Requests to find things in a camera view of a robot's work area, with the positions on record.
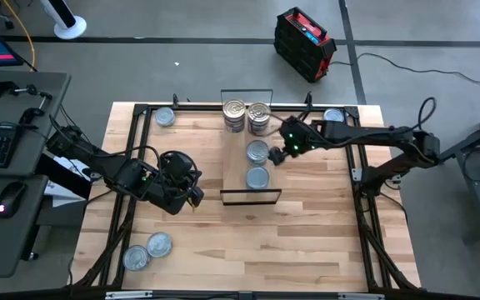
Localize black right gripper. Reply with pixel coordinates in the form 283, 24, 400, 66
268, 116, 323, 167

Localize silver lid seafood can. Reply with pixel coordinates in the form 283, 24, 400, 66
154, 106, 177, 128
146, 231, 174, 258
122, 244, 150, 273

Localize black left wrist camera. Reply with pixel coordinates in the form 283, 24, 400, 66
160, 152, 195, 180

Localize silver rail bracket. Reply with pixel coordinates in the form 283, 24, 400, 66
105, 290, 154, 300
337, 292, 386, 300

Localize black floor cable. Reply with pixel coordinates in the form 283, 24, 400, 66
329, 52, 480, 87

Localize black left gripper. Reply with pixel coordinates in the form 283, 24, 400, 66
146, 177, 204, 216

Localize grey metal clamp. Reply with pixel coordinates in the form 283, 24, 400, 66
383, 172, 403, 187

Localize red and black toolbox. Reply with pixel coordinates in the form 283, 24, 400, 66
273, 6, 338, 83

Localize black computer mouse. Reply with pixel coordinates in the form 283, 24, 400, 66
0, 181, 28, 220

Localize white pedestal stand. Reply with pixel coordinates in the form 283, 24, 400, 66
39, 0, 88, 41

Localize wooden shelf with black frames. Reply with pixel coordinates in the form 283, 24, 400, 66
219, 88, 283, 207

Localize silver plain lid can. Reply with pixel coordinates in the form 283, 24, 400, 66
322, 107, 345, 123

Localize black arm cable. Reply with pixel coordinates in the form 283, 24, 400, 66
264, 97, 438, 149
50, 114, 202, 184

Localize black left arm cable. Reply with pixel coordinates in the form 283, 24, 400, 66
50, 114, 202, 184

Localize white paper sheets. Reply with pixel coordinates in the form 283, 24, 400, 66
43, 153, 95, 208

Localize black desk clamp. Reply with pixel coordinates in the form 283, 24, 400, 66
0, 77, 39, 99
17, 91, 53, 126

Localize yellow floor cable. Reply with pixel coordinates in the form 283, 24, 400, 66
1, 0, 37, 72

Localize black aluminium table frame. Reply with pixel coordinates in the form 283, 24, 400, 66
71, 102, 418, 293

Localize black side table frame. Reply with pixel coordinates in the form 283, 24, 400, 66
431, 103, 480, 243

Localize green label tuna can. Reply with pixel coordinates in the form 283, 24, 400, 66
246, 166, 271, 191

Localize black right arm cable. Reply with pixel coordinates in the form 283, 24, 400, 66
264, 97, 438, 149

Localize black floor cable ramp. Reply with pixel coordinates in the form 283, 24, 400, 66
0, 35, 480, 48

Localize silver pull-tab lid can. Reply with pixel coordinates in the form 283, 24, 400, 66
246, 139, 271, 167

